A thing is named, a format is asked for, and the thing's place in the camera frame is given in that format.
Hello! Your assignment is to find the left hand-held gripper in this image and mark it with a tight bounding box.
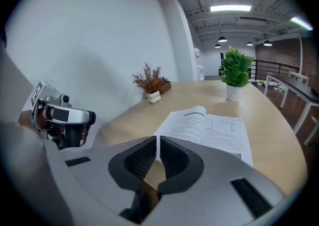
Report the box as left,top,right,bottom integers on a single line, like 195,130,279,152
31,80,97,151

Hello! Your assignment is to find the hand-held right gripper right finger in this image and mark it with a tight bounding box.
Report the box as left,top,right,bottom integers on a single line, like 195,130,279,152
154,135,285,221

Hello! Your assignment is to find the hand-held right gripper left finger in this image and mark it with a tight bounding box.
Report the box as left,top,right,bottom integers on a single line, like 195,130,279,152
58,135,158,215

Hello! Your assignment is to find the white book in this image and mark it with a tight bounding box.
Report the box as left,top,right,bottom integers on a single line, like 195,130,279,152
153,106,254,168

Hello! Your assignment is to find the person's left forearm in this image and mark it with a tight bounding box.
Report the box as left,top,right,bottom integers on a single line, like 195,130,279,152
17,110,40,135

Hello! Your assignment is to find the person's left hand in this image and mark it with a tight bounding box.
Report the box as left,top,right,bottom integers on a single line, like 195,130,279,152
36,108,54,129

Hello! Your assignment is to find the light wooden table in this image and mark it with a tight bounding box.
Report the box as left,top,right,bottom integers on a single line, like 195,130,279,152
99,80,309,197

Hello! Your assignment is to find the brown dried plant white vase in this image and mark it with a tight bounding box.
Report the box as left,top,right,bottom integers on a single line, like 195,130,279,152
131,62,170,104

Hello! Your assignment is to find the brown wooden box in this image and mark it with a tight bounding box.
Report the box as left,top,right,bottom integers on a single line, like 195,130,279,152
159,80,172,95

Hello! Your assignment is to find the green plant in white pot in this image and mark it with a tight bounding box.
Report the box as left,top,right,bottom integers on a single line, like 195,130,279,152
219,45,255,103

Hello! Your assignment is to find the white water dispenser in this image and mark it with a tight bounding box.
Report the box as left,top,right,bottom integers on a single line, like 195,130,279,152
193,47,205,81

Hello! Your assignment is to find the black-topped white-legged table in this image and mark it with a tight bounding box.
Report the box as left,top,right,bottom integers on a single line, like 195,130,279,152
264,71,319,131

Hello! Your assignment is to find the black metal railing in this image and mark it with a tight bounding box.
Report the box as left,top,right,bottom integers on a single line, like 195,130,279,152
249,59,301,81

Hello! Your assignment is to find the white chair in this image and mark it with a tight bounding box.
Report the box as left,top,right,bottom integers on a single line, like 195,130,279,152
288,70,310,85

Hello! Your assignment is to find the rectangular ceiling light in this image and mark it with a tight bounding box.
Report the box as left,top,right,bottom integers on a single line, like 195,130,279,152
290,16,314,31
210,4,252,12

